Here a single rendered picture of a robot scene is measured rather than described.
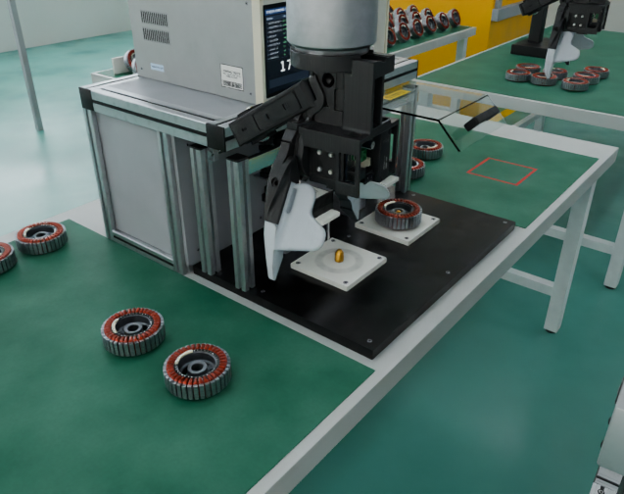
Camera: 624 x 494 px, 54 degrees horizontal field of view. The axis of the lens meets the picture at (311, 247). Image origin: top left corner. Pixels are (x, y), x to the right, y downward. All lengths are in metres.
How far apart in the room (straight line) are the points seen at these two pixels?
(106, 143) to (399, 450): 1.23
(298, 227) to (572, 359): 2.00
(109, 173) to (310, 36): 1.02
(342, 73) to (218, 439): 0.63
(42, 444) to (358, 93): 0.74
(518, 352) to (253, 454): 1.62
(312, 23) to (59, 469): 0.73
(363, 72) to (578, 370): 2.02
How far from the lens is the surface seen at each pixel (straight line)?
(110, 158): 1.45
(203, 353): 1.09
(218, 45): 1.27
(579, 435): 2.18
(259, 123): 0.59
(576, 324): 2.66
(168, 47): 1.38
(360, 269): 1.30
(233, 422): 1.00
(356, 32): 0.51
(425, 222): 1.51
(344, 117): 0.53
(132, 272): 1.40
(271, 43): 1.21
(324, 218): 1.29
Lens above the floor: 1.46
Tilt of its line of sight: 29 degrees down
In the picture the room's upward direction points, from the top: straight up
